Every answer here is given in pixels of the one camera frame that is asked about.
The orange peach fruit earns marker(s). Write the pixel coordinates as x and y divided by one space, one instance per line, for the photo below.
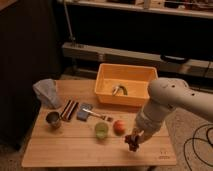
119 127

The dark purple grape bunch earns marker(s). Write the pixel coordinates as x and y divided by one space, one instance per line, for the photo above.
133 143

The blue sponge block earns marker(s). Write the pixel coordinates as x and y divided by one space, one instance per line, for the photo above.
81 114

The crumpled grey cloth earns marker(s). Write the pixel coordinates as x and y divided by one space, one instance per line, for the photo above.
46 92

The background shelf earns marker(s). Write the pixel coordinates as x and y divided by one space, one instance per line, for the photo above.
136 8

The yellow plastic bin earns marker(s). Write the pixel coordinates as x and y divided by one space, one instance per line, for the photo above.
134 78

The green object in bin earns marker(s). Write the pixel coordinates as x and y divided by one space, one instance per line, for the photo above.
118 88

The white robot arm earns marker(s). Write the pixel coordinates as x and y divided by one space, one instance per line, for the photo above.
165 95

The green plastic cup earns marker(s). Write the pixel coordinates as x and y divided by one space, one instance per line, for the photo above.
101 130

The small metal cup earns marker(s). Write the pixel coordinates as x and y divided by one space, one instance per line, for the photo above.
53 119

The striped brown chocolate bar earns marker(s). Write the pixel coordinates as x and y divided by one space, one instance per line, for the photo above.
68 110

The grey metal rail base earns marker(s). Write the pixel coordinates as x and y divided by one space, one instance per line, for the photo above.
109 55

